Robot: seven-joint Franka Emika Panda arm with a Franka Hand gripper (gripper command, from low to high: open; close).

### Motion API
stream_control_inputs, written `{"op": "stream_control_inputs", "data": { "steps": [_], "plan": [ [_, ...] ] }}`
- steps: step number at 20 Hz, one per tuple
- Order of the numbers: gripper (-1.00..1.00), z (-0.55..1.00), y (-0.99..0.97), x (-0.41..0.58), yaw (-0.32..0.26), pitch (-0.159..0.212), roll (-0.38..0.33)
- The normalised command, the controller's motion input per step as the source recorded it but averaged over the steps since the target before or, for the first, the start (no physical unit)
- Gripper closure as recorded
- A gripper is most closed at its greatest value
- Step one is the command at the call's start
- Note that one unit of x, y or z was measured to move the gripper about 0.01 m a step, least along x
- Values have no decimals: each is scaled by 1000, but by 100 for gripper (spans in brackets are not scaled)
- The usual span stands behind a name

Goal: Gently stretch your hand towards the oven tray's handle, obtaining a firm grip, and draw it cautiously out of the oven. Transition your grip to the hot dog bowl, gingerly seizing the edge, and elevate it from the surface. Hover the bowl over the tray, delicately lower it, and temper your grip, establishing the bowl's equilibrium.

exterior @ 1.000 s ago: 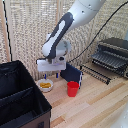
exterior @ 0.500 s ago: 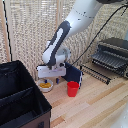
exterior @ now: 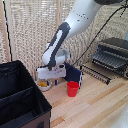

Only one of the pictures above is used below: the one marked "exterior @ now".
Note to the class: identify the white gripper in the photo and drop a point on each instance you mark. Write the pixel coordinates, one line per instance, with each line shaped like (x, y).
(50, 72)

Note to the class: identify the woven folding screen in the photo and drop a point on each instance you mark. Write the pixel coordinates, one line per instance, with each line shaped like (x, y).
(28, 33)

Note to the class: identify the dark blue box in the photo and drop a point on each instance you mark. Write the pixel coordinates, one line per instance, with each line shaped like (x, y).
(73, 75)

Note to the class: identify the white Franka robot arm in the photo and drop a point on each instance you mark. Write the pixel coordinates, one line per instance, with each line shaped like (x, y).
(80, 20)

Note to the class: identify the black fabric storage box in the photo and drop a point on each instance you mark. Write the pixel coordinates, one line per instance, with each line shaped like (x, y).
(20, 100)

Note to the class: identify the yellow food piece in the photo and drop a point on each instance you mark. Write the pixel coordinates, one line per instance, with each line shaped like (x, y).
(42, 84)

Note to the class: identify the small white bowl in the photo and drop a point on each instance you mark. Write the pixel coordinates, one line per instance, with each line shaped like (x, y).
(43, 89)

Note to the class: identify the red plastic cup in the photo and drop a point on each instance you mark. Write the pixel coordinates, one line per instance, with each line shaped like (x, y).
(73, 89)

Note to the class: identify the grey box on rack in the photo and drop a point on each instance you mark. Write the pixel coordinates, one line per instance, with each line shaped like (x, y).
(116, 43)

